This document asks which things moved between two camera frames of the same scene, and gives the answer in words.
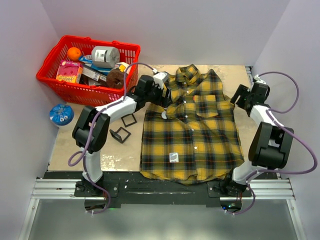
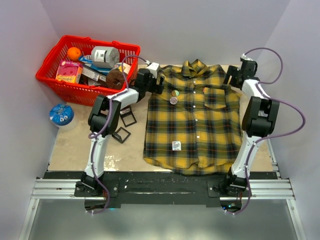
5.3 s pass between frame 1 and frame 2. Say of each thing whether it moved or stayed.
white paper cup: stayed
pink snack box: stayed
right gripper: moved
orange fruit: stayed
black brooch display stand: stayed
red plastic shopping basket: stayed
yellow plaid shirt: moved
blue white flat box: stayed
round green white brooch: moved
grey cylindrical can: stayed
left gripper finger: moved
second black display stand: stayed
